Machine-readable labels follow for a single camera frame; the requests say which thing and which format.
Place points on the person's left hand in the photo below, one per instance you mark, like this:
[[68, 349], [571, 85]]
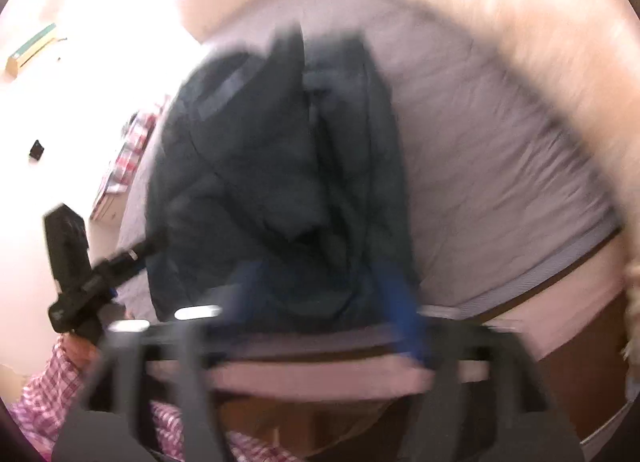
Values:
[[81, 352]]

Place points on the red plaid tablecloth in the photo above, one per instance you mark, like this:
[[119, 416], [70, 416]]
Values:
[[113, 194]]

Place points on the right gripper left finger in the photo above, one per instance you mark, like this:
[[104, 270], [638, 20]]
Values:
[[192, 333]]

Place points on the pink plaid pajama clothing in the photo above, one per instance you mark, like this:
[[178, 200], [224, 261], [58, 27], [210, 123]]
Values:
[[106, 413]]

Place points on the black wall switch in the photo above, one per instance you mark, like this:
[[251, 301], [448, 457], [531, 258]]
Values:
[[35, 153]]

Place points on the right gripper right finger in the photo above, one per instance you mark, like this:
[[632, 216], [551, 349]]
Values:
[[487, 401]]

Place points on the dark teal padded jacket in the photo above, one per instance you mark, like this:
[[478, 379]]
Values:
[[278, 184]]

